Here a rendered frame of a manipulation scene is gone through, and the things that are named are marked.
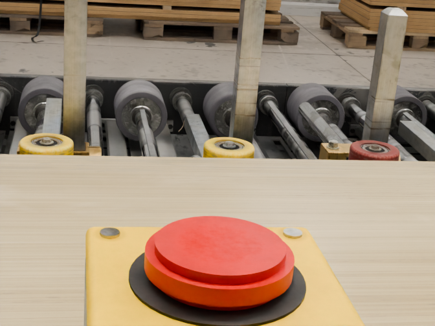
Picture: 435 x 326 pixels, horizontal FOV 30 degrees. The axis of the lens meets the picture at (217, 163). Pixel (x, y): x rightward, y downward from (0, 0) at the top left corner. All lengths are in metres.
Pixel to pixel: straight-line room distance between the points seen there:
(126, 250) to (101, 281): 0.02
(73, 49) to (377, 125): 0.53
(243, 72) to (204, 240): 1.12
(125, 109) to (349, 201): 0.72
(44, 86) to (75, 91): 0.41
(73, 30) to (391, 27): 0.52
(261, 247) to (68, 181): 0.91
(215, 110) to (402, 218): 0.74
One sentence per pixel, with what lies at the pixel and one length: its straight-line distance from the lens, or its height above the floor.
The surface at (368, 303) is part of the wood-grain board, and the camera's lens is 0.88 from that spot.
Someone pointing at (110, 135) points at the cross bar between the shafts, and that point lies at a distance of 1.78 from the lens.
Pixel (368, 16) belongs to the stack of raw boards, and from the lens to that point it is 6.55.
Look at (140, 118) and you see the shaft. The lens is 1.67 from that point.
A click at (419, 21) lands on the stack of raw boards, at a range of 6.68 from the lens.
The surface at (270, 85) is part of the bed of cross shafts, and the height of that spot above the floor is 0.84.
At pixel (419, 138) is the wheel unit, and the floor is 0.82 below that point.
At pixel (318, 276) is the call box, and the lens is 0.23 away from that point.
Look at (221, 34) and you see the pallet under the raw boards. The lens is 6.24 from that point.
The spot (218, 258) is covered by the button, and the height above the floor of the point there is 1.23.
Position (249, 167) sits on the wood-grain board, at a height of 0.90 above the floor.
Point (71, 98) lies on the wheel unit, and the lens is 1.32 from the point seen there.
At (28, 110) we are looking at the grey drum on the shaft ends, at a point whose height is 0.81.
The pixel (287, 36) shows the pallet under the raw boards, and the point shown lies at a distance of 6.36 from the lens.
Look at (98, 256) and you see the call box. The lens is 0.23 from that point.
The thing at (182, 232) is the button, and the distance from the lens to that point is 0.22.
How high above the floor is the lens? 1.33
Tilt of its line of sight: 21 degrees down
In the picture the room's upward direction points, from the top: 5 degrees clockwise
